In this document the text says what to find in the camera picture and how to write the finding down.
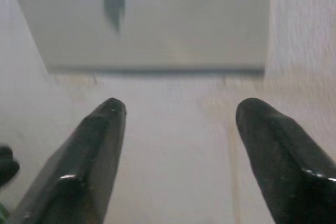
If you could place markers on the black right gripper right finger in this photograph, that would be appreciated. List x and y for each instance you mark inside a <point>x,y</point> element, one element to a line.
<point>288,171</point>

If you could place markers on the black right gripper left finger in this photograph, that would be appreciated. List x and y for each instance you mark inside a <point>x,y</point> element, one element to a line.
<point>78,171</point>

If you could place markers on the grey wall board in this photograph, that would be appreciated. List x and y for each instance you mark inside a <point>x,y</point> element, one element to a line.
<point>183,24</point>

